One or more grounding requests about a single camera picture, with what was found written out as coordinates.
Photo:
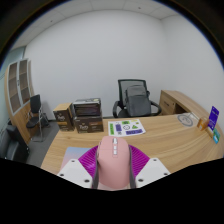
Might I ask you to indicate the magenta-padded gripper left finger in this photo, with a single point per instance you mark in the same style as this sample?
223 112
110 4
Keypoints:
75 171

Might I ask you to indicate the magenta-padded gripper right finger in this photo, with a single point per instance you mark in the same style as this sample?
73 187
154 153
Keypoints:
153 170

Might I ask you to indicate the pink computer mouse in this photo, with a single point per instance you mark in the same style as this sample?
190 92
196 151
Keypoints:
113 163

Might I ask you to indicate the white sticker sheet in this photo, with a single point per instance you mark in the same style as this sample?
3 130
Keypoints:
126 127

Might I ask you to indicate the tall brown cardboard box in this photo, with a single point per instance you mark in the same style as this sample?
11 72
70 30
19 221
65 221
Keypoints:
63 117

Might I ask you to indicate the black box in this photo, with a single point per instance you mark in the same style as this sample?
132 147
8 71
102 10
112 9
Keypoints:
86 107

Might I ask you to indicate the black sofa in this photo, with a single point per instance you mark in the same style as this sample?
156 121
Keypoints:
13 146

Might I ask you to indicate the orange box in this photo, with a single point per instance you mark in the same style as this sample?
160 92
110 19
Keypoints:
202 123

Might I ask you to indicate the small black chair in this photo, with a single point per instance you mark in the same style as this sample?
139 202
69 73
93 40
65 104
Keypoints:
34 115

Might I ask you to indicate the grey backpack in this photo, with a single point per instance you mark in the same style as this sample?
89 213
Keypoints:
138 101

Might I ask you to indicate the green box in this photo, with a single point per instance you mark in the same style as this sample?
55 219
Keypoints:
216 135

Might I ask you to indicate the wooden side desk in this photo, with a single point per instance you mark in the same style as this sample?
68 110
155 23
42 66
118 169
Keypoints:
176 100

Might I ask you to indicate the black mesh office chair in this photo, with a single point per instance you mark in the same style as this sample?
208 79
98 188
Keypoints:
121 93

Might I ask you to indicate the wooden shelf unit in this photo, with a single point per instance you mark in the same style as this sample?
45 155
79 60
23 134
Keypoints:
18 90

